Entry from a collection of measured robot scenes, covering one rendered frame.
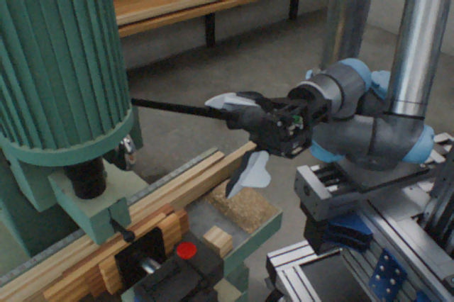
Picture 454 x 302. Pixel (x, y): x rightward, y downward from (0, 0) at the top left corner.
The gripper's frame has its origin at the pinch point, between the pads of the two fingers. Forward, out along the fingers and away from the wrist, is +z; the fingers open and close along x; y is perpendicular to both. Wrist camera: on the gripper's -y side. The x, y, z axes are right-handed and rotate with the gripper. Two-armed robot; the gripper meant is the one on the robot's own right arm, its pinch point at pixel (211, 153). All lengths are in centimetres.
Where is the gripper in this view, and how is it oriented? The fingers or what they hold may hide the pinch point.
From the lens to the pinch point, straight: 57.2
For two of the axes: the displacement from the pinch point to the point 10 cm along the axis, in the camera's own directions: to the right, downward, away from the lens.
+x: 1.8, 8.7, 4.5
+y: 6.8, 2.2, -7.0
